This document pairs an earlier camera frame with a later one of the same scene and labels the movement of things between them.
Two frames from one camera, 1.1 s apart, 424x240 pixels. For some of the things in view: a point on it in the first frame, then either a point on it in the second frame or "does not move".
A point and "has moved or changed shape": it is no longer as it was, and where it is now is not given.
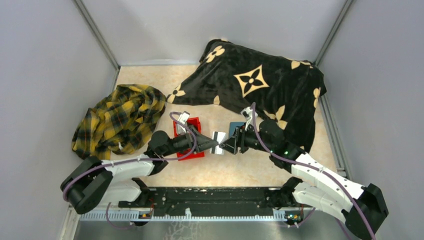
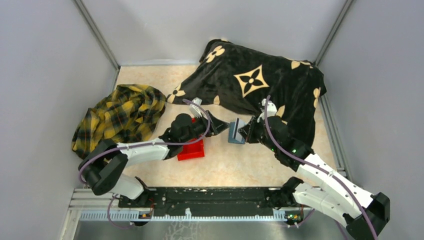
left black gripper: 203,142 → 217,125
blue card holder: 232,125 does not move
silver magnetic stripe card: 220,137 has moved or changed shape
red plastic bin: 195,122 does not move
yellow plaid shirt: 121,123 does not move
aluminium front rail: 152,215 does not move
